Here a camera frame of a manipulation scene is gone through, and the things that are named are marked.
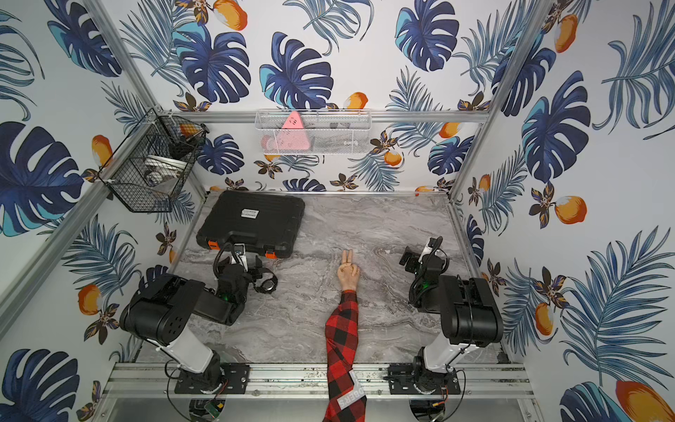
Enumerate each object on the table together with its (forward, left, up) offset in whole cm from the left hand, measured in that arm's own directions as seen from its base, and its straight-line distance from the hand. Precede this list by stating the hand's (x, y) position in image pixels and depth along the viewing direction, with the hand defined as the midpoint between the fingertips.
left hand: (240, 254), depth 93 cm
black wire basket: (+12, +22, +29) cm, 39 cm away
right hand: (+7, -65, 0) cm, 65 cm away
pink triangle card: (+32, -16, +28) cm, 45 cm away
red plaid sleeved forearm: (-40, -39, -5) cm, 56 cm away
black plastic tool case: (+15, -5, 0) cm, 15 cm away
